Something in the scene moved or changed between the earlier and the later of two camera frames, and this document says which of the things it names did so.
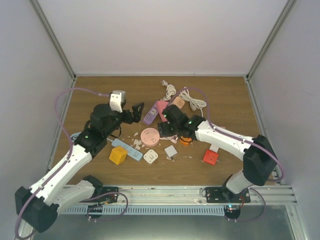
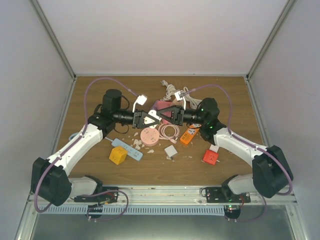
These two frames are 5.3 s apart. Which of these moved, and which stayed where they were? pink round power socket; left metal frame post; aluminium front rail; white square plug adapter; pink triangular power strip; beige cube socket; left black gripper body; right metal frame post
Moved: white square plug adapter; left black gripper body
Stayed: aluminium front rail; left metal frame post; right metal frame post; beige cube socket; pink triangular power strip; pink round power socket
